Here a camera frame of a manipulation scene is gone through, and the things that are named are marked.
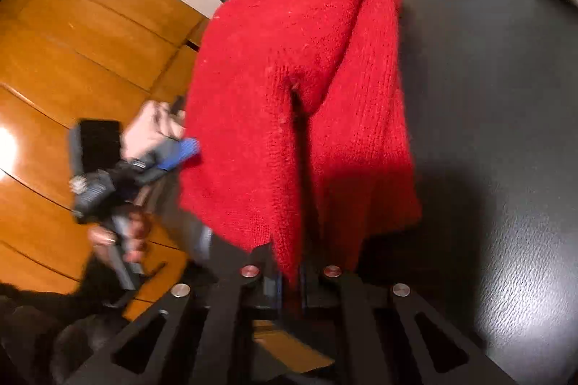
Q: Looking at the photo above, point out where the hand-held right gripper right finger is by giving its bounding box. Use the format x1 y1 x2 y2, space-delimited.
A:
300 263 518 385

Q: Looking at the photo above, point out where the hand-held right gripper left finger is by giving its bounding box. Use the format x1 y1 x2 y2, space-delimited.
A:
63 247 285 385

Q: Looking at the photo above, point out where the red knitted sweater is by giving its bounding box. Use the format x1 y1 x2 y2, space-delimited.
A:
177 0 423 288

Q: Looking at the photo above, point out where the person's left hand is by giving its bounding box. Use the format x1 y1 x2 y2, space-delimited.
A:
88 206 151 266

